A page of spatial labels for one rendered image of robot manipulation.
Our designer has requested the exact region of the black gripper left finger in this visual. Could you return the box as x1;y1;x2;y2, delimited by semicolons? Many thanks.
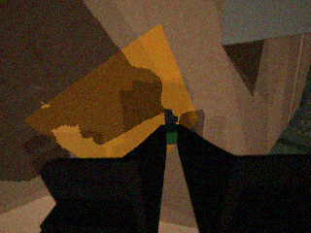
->
40;124;167;233

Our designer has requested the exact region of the grey panel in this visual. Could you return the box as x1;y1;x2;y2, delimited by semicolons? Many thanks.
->
222;0;311;46

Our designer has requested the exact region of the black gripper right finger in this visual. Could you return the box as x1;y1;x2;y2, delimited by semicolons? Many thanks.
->
176;124;311;233

